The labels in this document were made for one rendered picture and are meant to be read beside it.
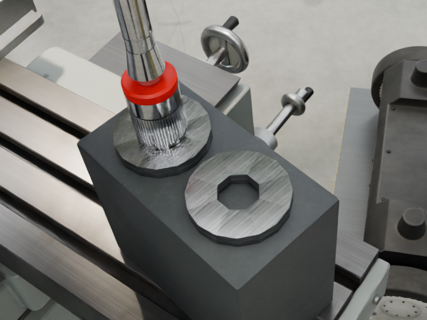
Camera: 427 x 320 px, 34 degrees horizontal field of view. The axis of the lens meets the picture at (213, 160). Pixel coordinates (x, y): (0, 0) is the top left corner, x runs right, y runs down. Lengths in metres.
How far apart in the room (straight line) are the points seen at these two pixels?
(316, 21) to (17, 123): 1.67
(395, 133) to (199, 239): 0.84
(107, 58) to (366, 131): 0.63
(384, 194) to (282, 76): 1.09
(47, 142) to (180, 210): 0.37
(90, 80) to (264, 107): 1.13
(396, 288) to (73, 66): 0.64
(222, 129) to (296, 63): 1.71
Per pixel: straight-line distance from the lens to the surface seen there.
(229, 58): 1.43
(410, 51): 1.51
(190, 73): 1.24
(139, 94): 0.56
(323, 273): 0.66
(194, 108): 0.64
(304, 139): 2.11
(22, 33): 1.07
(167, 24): 2.54
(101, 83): 1.13
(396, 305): 1.26
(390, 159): 1.32
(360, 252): 0.77
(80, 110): 0.95
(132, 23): 0.52
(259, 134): 1.38
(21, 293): 0.95
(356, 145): 1.58
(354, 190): 1.51
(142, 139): 0.61
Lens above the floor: 1.63
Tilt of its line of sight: 51 degrees down
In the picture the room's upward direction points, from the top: 10 degrees counter-clockwise
